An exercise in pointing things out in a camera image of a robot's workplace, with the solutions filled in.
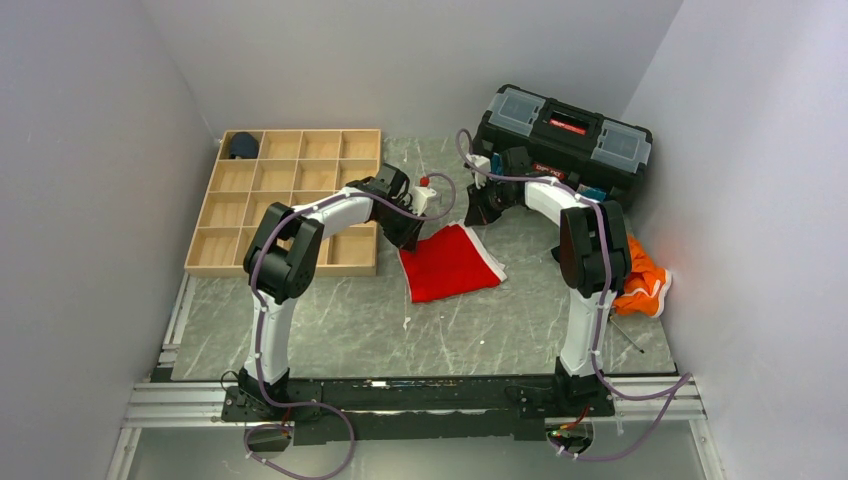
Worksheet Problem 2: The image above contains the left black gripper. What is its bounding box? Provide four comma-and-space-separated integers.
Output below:
375, 201, 427, 255

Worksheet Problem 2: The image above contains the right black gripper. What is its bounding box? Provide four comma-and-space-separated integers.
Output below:
464, 178, 518, 227

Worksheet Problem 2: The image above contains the red white underwear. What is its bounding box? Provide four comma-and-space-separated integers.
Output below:
399, 222, 507, 303

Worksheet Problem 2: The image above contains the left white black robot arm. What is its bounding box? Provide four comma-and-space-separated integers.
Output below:
238, 165, 436, 420

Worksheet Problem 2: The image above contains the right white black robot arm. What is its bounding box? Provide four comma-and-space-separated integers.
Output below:
459, 147, 632, 415

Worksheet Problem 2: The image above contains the black toolbox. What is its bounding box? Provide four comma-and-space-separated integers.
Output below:
472, 84, 653, 210

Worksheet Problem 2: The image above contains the yellow black screwdriver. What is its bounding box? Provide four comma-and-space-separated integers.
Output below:
608, 316, 646, 354

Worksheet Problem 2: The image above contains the wooden compartment tray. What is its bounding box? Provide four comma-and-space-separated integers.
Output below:
184, 129, 382, 278

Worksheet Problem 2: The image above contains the orange garment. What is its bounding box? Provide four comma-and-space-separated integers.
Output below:
612, 235, 673, 318

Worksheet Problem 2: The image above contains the dark blue rolled garment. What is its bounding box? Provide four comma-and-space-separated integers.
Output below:
226, 131, 260, 159

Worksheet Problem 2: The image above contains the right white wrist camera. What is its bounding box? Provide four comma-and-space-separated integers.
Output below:
468, 154, 491, 190

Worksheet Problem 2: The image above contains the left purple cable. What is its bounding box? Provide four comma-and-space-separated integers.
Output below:
242, 173, 458, 480

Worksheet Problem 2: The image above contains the purple cable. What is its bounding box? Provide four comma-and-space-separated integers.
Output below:
455, 128, 694, 463
242, 173, 458, 480

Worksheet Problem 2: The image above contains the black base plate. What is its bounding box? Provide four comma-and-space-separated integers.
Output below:
221, 373, 615, 446

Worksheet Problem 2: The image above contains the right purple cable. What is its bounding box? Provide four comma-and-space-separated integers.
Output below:
455, 128, 694, 463

